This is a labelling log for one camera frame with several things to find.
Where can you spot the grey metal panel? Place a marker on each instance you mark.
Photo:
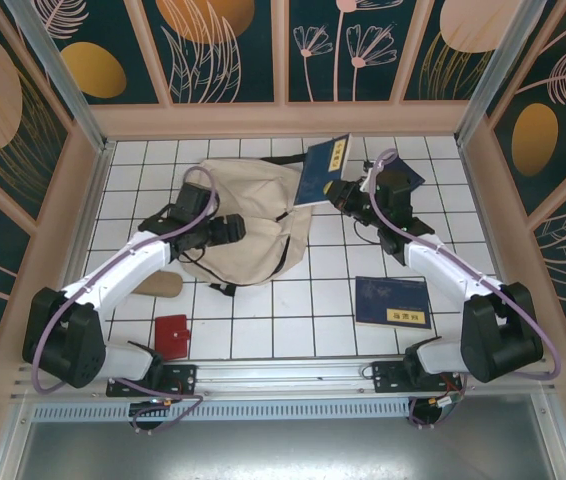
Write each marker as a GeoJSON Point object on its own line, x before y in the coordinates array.
{"type": "Point", "coordinates": [283, 450]}

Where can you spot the navy book with yellow label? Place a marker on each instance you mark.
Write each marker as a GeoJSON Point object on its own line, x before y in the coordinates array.
{"type": "Point", "coordinates": [318, 170]}
{"type": "Point", "coordinates": [413, 180]}
{"type": "Point", "coordinates": [388, 300]}

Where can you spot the small green circuit board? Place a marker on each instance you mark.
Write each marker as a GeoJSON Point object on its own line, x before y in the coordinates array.
{"type": "Point", "coordinates": [445, 402]}

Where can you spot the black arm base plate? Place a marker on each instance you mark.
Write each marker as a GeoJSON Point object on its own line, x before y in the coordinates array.
{"type": "Point", "coordinates": [388, 380]}
{"type": "Point", "coordinates": [183, 377]}

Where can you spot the beige fabric backpack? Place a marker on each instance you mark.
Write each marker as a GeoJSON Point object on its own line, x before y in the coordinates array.
{"type": "Point", "coordinates": [253, 200]}

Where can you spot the red wallet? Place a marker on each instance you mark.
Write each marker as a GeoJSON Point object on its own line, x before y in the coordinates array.
{"type": "Point", "coordinates": [170, 335]}

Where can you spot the aluminium mounting rail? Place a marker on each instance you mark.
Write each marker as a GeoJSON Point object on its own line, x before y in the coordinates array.
{"type": "Point", "coordinates": [283, 372]}

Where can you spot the tan pencil case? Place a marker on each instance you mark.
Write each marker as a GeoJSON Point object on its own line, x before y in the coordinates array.
{"type": "Point", "coordinates": [163, 286]}

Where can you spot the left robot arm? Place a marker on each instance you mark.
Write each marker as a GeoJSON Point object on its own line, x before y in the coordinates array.
{"type": "Point", "coordinates": [68, 345]}

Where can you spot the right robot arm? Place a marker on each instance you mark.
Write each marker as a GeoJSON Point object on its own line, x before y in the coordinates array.
{"type": "Point", "coordinates": [498, 340]}

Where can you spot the aluminium frame post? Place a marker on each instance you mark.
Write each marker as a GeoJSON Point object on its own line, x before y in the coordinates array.
{"type": "Point", "coordinates": [64, 80]}
{"type": "Point", "coordinates": [502, 75]}

